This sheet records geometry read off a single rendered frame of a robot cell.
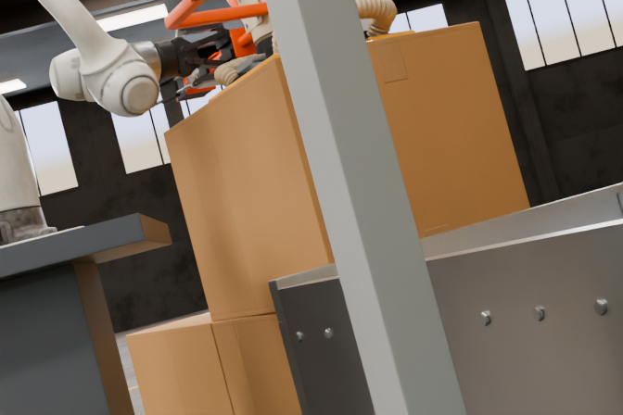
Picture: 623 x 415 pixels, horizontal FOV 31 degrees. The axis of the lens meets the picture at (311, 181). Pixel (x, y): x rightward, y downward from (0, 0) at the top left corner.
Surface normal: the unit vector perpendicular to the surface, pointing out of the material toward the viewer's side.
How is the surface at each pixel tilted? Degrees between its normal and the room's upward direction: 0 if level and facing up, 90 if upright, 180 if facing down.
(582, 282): 90
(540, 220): 90
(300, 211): 90
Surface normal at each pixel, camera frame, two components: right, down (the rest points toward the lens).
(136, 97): 0.55, 0.37
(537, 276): -0.87, 0.20
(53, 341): 0.05, -0.07
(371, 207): 0.44, -0.17
